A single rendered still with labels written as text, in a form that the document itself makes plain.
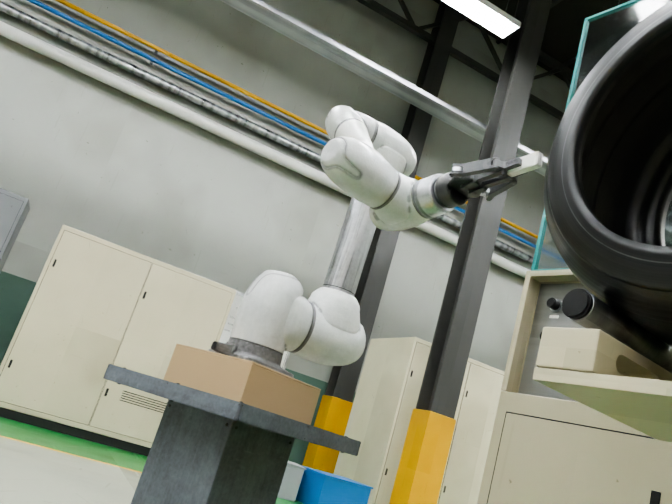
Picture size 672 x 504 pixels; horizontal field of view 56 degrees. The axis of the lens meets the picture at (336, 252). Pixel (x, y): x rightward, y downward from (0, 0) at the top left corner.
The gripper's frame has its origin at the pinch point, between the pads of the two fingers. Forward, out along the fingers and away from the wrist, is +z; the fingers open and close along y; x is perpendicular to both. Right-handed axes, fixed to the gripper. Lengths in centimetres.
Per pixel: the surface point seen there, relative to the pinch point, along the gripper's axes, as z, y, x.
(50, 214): -755, 49, -221
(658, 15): 31.2, -11.6, -9.6
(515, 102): -333, 407, -431
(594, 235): 21.9, -11.7, 26.2
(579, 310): 20.2, -11.9, 37.5
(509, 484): -43, 61, 51
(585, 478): -21, 61, 48
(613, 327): 21.2, -4.8, 37.6
